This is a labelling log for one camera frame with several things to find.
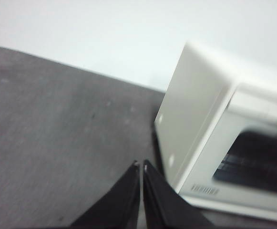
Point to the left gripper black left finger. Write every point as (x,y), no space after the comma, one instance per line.
(119,205)

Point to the cream white toaster oven housing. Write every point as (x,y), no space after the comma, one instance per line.
(190,107)

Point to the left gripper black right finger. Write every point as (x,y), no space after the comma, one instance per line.
(162,207)

